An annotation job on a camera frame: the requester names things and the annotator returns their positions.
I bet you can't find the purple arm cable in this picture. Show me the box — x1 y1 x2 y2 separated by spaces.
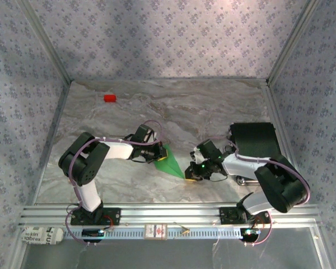
66 120 164 247
207 136 311 247

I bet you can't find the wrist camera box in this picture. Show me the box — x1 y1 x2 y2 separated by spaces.
134 124 156 144
190 140 222 164

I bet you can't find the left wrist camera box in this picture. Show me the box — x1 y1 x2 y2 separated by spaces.
134 124 156 144

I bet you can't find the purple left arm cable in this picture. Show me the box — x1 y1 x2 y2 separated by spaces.
66 120 164 247

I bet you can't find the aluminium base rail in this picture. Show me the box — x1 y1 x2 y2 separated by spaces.
18 204 321 226

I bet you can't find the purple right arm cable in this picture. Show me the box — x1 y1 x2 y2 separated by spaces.
207 136 311 247

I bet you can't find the grey slotted cable duct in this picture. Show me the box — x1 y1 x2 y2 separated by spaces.
63 227 241 240

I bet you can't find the white printed paper roll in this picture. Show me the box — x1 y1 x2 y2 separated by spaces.
21 226 64 247

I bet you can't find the small brass hook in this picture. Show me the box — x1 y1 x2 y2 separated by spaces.
173 222 190 239

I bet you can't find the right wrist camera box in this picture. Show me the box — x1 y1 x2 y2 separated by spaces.
190 140 222 164

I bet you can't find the green paper sheet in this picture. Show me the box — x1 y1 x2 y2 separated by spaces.
153 143 186 180

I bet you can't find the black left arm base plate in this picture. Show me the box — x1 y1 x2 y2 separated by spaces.
69 207 122 226

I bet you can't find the aluminium side rail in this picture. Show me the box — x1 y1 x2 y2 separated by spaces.
262 80 306 204
30 81 73 205

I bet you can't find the black case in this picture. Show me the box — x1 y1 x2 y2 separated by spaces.
228 122 280 186

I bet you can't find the small white label card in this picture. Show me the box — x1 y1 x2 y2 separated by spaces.
144 223 168 241

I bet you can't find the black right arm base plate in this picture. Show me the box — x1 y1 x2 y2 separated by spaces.
219 206 270 225

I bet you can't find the aluminium frame post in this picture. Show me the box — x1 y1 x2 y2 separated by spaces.
16 0 73 84
267 0 322 84

